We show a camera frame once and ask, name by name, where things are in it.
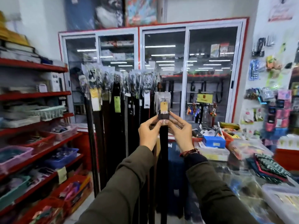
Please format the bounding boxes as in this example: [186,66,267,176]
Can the person's right hand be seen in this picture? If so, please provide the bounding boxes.
[167,112,195,153]

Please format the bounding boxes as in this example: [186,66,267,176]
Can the person's left hand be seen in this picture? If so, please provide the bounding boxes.
[138,115,164,151]

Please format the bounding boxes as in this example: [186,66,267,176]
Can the black belt with yellow tag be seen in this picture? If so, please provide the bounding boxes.
[155,91,172,218]

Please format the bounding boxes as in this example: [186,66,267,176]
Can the person's right forearm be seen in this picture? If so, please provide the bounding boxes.
[185,152,260,224]

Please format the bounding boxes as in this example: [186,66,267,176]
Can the person's left forearm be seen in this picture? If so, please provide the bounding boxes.
[77,145,156,224]

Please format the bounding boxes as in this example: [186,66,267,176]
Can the row of hanging packaged belts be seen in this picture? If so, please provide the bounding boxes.
[79,62,164,198]

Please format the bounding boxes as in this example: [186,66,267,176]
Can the blue box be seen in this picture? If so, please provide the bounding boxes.
[202,135,226,149]

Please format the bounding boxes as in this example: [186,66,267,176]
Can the yellow sign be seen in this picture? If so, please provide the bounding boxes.
[197,93,214,103]

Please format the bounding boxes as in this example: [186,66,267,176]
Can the dark blue suitcase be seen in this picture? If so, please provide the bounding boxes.
[167,147,188,218]

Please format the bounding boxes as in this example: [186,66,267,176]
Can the glass door display cabinet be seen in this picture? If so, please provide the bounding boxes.
[58,17,249,130]

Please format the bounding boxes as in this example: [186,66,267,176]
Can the clear pink plastic basket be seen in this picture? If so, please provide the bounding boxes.
[44,124,79,142]

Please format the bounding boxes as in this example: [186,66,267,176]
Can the blue plastic basket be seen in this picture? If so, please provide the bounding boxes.
[44,147,79,170]

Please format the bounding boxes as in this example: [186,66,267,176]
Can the pile of folded patterned cloths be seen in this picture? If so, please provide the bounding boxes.
[246,153,293,185]

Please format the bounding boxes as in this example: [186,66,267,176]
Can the large red plastic basket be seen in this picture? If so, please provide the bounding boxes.
[50,174,93,215]

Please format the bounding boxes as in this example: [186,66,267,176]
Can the white woven plastic basket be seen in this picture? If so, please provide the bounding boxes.
[28,105,66,122]

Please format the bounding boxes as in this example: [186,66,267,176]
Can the framed pictures atop cabinet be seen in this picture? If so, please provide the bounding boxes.
[64,0,164,31]

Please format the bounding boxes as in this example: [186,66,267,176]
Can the red metal shelf unit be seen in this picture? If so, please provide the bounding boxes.
[0,58,94,224]

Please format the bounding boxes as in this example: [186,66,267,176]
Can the clear plastic container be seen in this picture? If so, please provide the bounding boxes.
[261,184,299,224]

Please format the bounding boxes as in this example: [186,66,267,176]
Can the teal plastic basket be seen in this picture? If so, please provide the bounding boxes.
[0,175,32,211]

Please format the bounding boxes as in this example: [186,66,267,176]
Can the stack of books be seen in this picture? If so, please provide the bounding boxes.
[0,11,43,65]

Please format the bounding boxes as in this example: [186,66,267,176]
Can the red beaded bracelet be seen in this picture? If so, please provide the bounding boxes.
[179,148,199,158]

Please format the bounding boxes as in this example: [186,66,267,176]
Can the bunch of hanging keychains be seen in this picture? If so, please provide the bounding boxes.
[186,103,218,124]

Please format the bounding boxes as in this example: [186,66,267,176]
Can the wall display of packaged accessories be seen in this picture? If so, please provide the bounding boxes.
[241,37,299,148]

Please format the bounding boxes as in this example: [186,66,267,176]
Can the wall poster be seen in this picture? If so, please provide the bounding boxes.
[268,0,295,23]

